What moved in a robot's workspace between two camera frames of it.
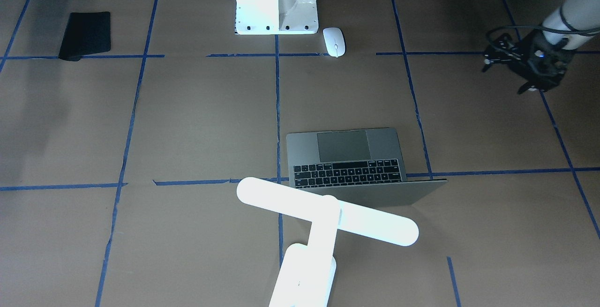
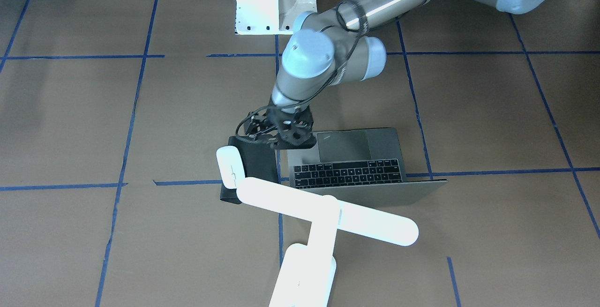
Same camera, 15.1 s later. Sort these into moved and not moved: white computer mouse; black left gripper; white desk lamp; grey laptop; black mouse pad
Moved: black mouse pad; white computer mouse; black left gripper
Not moved: grey laptop; white desk lamp
